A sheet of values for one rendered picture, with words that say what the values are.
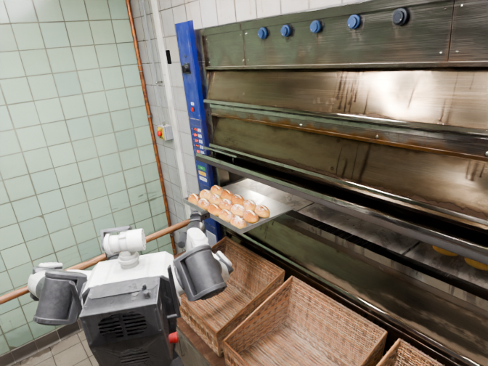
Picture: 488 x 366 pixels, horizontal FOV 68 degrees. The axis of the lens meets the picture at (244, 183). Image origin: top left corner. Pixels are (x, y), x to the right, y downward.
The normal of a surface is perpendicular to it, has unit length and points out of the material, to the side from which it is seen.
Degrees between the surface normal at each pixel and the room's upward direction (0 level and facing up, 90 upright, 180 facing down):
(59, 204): 90
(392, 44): 90
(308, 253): 70
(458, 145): 90
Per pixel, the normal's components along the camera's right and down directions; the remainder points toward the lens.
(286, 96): -0.77, -0.04
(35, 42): 0.61, 0.23
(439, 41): -0.77, 0.30
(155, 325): 0.13, 0.35
